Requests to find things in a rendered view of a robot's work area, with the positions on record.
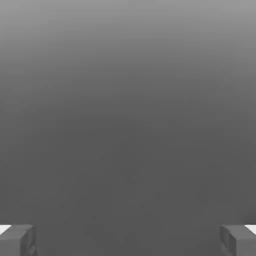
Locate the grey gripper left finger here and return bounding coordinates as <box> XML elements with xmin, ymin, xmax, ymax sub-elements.
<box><xmin>0</xmin><ymin>223</ymin><xmax>38</xmax><ymax>256</ymax></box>

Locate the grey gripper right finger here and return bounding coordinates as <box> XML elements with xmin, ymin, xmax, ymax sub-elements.
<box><xmin>218</xmin><ymin>223</ymin><xmax>256</xmax><ymax>256</ymax></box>

